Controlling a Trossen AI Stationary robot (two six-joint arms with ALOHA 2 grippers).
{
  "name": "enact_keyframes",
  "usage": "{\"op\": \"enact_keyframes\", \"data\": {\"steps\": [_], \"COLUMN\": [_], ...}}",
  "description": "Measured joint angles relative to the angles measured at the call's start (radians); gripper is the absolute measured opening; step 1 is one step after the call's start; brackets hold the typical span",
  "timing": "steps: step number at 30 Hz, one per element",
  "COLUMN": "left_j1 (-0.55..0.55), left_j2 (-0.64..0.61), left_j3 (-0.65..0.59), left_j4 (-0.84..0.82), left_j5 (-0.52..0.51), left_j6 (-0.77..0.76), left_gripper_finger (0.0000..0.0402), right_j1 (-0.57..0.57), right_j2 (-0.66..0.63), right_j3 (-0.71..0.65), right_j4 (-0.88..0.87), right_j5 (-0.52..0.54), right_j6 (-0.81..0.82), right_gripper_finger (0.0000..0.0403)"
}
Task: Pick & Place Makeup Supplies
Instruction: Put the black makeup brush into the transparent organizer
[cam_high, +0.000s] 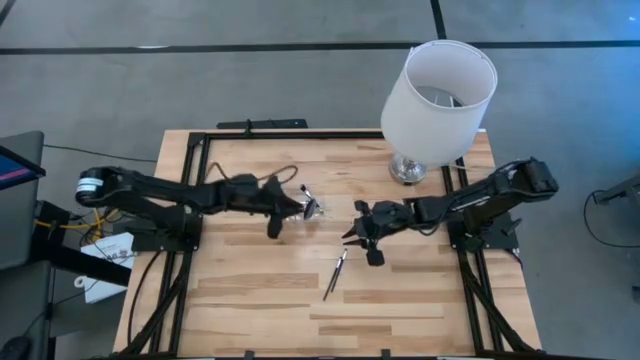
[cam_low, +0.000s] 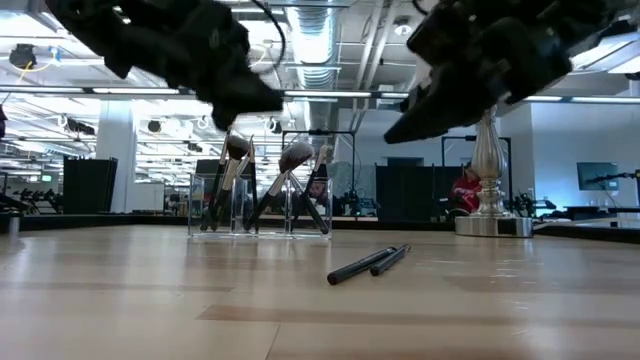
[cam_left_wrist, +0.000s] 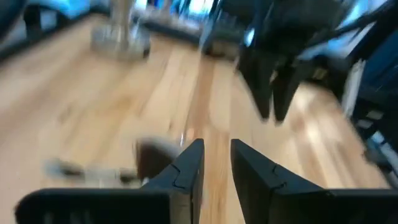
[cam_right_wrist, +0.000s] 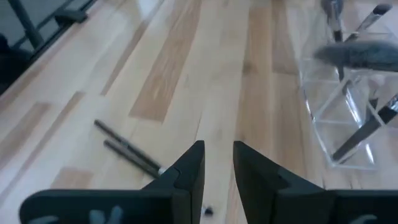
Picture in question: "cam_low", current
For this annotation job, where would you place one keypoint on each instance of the round head black makeup brush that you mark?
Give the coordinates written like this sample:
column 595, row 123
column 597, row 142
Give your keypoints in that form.
column 237, row 147

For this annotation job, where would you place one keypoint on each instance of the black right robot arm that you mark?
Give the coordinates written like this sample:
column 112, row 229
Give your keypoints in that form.
column 585, row 15

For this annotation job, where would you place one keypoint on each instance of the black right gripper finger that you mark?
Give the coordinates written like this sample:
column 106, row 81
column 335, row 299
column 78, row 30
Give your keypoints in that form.
column 450, row 107
column 419, row 97

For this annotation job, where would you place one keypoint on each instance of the person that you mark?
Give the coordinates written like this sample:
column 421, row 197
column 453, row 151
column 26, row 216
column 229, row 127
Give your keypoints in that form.
column 465, row 192
column 318, row 190

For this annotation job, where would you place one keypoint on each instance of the white ceiling smoke detector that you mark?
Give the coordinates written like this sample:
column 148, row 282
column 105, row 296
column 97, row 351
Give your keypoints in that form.
column 402, row 27

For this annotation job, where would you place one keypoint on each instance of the large fluffy powder brush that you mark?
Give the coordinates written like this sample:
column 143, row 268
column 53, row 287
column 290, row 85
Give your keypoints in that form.
column 295, row 156

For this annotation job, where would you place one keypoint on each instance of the white square column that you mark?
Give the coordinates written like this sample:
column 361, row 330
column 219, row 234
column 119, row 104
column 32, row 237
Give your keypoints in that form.
column 116, row 160

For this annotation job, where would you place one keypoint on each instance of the long ceiling light strip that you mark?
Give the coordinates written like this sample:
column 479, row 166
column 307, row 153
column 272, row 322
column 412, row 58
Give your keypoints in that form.
column 135, row 91
column 605, row 100
column 327, row 94

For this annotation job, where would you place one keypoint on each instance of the clear acrylic brush organizer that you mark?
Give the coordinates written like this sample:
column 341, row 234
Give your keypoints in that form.
column 200, row 200

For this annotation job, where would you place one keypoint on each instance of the silver ventilation duct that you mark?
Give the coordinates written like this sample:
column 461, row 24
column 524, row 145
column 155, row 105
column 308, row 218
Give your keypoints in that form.
column 312, row 45

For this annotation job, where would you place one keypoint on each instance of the background black robot arm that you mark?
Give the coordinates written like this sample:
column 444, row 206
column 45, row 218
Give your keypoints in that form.
column 612, row 176

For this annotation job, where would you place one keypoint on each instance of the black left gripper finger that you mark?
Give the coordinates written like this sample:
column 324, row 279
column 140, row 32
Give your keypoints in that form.
column 224, row 117
column 245, row 92

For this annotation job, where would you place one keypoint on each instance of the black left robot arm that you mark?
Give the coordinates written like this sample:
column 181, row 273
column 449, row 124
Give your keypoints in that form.
column 85, row 22

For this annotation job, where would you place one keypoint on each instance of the wide black partition panel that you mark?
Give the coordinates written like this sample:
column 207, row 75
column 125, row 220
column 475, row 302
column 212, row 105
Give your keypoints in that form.
column 405, row 195

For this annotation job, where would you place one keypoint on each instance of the black gantry frame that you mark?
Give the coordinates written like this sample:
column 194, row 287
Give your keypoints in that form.
column 457, row 137
column 320, row 132

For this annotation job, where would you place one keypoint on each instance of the white shade silver table lamp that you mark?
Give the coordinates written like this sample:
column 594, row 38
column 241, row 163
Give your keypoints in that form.
column 487, row 160

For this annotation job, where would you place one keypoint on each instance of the wall mounted monitor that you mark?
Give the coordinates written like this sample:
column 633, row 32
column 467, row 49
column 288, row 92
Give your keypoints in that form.
column 597, row 175

